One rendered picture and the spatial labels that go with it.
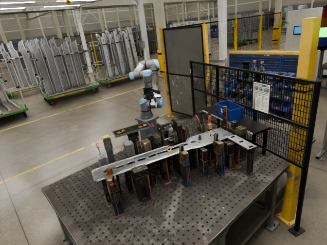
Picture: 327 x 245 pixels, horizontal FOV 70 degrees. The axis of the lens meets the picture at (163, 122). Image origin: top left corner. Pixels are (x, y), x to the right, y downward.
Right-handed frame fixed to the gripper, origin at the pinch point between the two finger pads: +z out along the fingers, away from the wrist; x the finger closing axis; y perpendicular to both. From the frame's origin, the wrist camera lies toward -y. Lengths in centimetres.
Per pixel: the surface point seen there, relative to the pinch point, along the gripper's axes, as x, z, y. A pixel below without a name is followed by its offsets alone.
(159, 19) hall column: -679, -88, -386
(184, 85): -214, 53, -175
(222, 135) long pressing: 37, 36, -53
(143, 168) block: 44, 33, 36
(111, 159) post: -8, 44, 49
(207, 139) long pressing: 33, 36, -38
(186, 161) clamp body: 48, 39, -2
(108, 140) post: -7, 23, 48
